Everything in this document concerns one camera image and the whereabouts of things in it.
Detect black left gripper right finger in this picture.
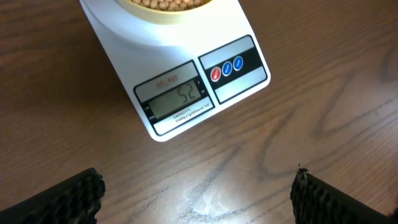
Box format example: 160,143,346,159
290,168,397,224

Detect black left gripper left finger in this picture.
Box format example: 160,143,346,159
1,168,106,224

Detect white kitchen scale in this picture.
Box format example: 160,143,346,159
81,0,271,142

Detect soybeans in bowl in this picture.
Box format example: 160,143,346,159
130,0,210,11

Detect yellow bowl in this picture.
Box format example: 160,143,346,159
116,0,219,25

